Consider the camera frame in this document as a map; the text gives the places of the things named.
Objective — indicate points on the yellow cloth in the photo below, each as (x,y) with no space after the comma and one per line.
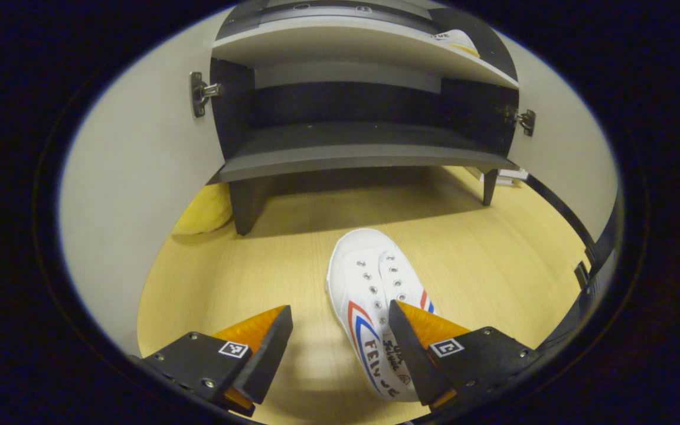
(207,212)

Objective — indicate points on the grey shoe cabinet door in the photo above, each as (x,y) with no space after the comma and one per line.
(133,177)
(558,147)

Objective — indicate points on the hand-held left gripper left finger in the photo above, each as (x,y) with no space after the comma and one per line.
(269,357)

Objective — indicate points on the white striped shoe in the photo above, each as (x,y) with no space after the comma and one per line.
(363,265)
(458,42)

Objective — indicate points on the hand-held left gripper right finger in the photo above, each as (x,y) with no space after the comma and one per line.
(414,354)

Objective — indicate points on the grey shoe cabinet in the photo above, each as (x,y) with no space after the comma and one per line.
(346,150)

